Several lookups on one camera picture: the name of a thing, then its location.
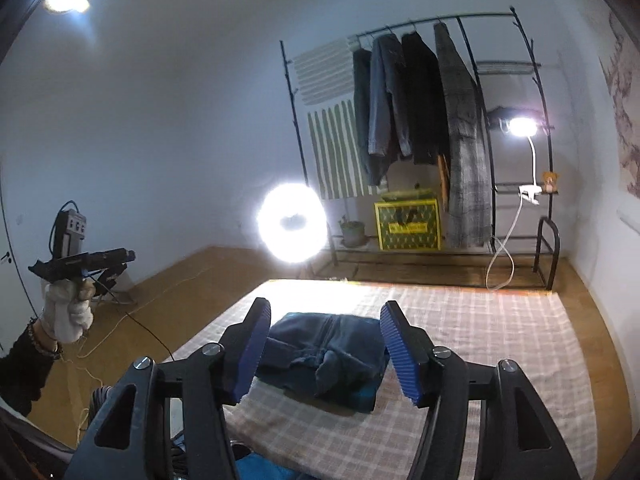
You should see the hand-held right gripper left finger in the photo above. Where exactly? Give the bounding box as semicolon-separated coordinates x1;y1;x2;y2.
64;297;273;480

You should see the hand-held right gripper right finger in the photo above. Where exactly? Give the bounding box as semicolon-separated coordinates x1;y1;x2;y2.
380;301;583;480

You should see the teal plaid fleece shirt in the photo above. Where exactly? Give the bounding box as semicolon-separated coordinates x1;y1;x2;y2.
255;312;391;413

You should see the person's left forearm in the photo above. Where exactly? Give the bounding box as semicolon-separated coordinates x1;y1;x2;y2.
0;317;63;416

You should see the black metal clothes rack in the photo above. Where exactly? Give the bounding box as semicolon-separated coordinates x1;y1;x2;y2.
279;5;563;293

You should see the person's left hand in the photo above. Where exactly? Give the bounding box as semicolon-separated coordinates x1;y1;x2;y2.
40;279;96;344

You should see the beige checked bed blanket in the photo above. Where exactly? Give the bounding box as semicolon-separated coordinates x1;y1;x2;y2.
170;280;598;480

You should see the yellow green patterned box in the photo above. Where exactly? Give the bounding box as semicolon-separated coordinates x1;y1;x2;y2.
375;199;443;252

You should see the dark plant pot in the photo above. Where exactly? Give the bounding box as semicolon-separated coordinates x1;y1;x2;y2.
340;215;366;247

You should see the orange patterned scarf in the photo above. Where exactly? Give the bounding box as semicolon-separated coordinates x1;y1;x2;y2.
436;152;452;207

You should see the grey plaid hanging coat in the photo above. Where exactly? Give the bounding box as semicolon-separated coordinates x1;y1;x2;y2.
432;21;493;250

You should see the dark teal hanging jacket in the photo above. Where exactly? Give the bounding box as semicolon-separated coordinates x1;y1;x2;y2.
352;47;391;188

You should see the black hanging jacket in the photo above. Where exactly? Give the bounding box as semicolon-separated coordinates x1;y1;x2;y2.
400;30;451;166

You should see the thin white floor cable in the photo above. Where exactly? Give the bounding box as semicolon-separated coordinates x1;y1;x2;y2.
75;265;213;411

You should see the black cable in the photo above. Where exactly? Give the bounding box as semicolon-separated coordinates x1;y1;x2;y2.
92;280;176;361

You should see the beaded bracelet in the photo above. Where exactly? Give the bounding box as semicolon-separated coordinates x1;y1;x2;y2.
27;317;65;361

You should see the round ring light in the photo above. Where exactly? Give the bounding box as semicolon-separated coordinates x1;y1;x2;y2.
256;182;331;265

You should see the white lamp cable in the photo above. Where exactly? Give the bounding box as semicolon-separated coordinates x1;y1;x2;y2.
486;195;526;292

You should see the green striped wall hanging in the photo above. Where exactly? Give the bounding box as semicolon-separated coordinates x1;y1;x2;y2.
294;35;383;200

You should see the landscape wall mural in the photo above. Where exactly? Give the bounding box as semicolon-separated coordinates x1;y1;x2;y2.
597;7;640;196

